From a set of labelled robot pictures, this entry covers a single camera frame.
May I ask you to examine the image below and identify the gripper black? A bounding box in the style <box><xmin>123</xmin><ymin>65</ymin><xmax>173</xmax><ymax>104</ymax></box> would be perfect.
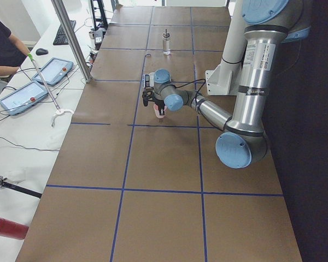
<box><xmin>153</xmin><ymin>97</ymin><xmax>165</xmax><ymax>115</ymax></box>

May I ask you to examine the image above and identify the glass sauce bottle metal pourer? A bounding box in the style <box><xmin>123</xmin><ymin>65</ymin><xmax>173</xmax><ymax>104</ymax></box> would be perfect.
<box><xmin>162</xmin><ymin>29</ymin><xmax>171</xmax><ymax>55</ymax></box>

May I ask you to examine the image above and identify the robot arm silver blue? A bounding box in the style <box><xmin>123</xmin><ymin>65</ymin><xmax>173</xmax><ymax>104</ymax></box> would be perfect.
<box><xmin>142</xmin><ymin>1</ymin><xmax>313</xmax><ymax>169</ymax></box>

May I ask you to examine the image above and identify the teach pendant far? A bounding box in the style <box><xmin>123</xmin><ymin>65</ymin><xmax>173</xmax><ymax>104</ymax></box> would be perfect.
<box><xmin>40</xmin><ymin>57</ymin><xmax>74</xmax><ymax>86</ymax></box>

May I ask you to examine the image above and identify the teach pendant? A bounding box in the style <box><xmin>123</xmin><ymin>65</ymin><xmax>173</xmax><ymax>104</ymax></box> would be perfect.
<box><xmin>0</xmin><ymin>81</ymin><xmax>48</xmax><ymax>116</ymax></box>
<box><xmin>40</xmin><ymin>57</ymin><xmax>74</xmax><ymax>86</ymax></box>

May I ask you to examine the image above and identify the black keyboard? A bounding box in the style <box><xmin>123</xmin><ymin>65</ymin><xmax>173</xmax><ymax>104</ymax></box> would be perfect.
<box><xmin>52</xmin><ymin>25</ymin><xmax>69</xmax><ymax>46</ymax></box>

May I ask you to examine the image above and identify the black computer mouse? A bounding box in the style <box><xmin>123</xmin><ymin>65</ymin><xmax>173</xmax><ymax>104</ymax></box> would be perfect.
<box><xmin>36</xmin><ymin>48</ymin><xmax>49</xmax><ymax>56</ymax></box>

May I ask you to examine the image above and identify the teach pendant near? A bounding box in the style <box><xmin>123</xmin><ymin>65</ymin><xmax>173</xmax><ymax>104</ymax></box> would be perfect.
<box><xmin>0</xmin><ymin>81</ymin><xmax>48</xmax><ymax>116</ymax></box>

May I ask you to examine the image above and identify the seated person black shirt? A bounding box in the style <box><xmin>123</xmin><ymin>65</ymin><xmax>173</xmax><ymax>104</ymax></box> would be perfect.
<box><xmin>0</xmin><ymin>21</ymin><xmax>30</xmax><ymax>76</ymax></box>

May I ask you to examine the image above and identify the black tripod rod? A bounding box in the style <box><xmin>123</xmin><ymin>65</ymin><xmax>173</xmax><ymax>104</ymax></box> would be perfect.
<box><xmin>0</xmin><ymin>176</ymin><xmax>42</xmax><ymax>199</ymax></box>

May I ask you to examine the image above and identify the red cylinder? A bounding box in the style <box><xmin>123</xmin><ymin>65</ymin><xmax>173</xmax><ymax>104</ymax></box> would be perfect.
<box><xmin>0</xmin><ymin>217</ymin><xmax>29</xmax><ymax>240</ymax></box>

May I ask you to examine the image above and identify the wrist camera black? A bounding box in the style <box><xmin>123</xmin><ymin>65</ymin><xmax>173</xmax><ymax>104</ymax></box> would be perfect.
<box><xmin>142</xmin><ymin>87</ymin><xmax>154</xmax><ymax>106</ymax></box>

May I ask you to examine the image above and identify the arm camera cable black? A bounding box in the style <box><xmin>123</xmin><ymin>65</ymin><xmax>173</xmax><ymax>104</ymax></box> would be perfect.
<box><xmin>174</xmin><ymin>78</ymin><xmax>207</xmax><ymax>99</ymax></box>

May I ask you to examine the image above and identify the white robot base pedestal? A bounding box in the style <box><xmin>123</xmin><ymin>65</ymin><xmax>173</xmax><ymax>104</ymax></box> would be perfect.
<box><xmin>206</xmin><ymin>0</ymin><xmax>247</xmax><ymax>96</ymax></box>

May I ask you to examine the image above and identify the grabber stick green handle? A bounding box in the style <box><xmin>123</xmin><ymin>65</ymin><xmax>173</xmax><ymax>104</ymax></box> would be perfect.
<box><xmin>27</xmin><ymin>53</ymin><xmax>74</xmax><ymax>127</ymax></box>

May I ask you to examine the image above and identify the aluminium frame post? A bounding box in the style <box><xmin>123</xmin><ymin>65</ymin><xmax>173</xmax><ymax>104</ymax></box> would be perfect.
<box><xmin>51</xmin><ymin>0</ymin><xmax>92</xmax><ymax>83</ymax></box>

